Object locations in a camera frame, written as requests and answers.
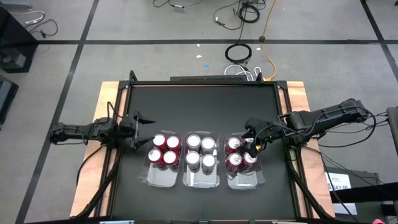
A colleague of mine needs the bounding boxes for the black bar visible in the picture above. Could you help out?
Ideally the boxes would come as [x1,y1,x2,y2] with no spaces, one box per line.
[329,182,398,203]

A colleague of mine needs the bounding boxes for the thin black cable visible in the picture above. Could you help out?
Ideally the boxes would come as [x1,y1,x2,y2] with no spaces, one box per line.
[30,19,59,39]

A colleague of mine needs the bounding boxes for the clear plastic bin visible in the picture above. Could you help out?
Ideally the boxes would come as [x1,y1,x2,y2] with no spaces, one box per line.
[223,130,267,190]
[182,130,221,189]
[137,129,185,189]

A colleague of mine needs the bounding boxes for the black cable coil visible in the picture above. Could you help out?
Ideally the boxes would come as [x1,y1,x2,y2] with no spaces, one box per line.
[238,3,261,24]

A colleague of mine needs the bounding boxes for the dark flat case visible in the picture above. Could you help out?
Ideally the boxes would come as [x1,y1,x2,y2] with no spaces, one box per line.
[0,74,19,125]

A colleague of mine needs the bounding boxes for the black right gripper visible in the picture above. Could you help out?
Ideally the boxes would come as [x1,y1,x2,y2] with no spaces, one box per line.
[241,117,282,159]

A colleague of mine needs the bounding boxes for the black power strip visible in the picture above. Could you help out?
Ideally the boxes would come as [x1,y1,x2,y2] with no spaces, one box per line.
[170,75,249,83]

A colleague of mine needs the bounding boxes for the red Fanta can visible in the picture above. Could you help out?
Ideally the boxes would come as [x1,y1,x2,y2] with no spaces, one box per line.
[162,150,180,170]
[166,135,183,154]
[152,133,168,152]
[147,148,164,168]

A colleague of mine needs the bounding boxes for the orange extension cord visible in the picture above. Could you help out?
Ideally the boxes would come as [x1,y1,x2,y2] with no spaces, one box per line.
[259,0,279,82]

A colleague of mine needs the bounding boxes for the white cable with plug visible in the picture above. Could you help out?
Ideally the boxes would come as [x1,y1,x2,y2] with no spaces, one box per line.
[11,10,46,26]

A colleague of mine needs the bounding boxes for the black cabinet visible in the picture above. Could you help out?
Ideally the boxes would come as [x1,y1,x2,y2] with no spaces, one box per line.
[0,6,39,74]

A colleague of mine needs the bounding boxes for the white floor cable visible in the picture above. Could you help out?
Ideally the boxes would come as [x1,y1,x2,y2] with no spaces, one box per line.
[223,63,262,81]

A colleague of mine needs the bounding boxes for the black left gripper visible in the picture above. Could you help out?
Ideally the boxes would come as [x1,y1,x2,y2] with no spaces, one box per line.
[120,112,157,151]

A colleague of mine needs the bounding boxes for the coiled black floor cable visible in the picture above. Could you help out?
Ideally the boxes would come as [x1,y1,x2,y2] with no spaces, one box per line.
[224,42,253,65]

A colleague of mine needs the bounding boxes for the grey red Spindrift can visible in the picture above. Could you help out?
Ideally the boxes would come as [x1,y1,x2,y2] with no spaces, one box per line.
[186,136,202,152]
[201,136,216,154]
[185,151,202,171]
[201,153,217,174]

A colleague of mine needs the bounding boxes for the black diagonal frame strut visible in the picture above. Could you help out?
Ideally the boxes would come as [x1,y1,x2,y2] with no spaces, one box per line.
[76,146,124,218]
[287,155,335,220]

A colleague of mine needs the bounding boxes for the black box white label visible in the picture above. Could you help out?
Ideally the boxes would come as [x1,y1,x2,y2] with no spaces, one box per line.
[325,167,382,218]

